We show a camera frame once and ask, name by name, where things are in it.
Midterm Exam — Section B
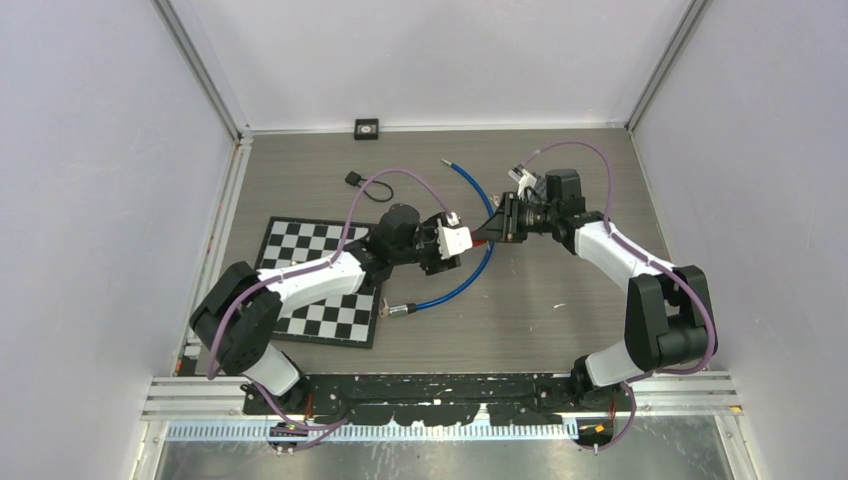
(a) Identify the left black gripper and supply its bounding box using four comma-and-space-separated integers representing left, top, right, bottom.
391, 214, 459, 275

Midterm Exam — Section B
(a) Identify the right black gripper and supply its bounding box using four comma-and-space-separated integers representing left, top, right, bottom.
474, 191, 560, 244

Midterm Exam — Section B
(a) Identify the red cable padlock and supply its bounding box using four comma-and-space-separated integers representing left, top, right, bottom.
471, 229, 497, 248

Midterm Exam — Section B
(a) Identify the blue cable lock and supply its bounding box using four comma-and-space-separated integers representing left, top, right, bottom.
379, 159, 494, 318

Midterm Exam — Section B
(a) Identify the black cable padlock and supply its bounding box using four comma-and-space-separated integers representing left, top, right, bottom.
344, 171, 395, 203

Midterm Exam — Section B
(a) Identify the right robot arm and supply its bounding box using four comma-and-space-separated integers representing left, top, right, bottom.
472, 166, 718, 411

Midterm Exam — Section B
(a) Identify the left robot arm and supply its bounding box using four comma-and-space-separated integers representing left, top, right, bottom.
189, 204, 473, 414

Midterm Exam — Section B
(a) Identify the black white chessboard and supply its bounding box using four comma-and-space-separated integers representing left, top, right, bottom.
255, 216, 382, 349

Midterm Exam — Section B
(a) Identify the small black square device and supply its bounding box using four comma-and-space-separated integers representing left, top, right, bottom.
353, 118, 380, 141

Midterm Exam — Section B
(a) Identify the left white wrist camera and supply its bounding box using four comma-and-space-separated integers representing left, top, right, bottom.
436, 212, 473, 260

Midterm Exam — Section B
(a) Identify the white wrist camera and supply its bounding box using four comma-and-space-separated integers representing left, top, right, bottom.
508, 164, 538, 199
436, 212, 473, 260

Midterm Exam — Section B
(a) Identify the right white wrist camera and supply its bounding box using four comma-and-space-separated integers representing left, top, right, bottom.
508, 164, 538, 199

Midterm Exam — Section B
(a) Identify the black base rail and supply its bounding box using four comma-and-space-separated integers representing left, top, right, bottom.
241, 372, 627, 429

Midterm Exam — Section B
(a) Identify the aluminium frame rail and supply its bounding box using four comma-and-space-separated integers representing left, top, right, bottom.
164, 418, 580, 443

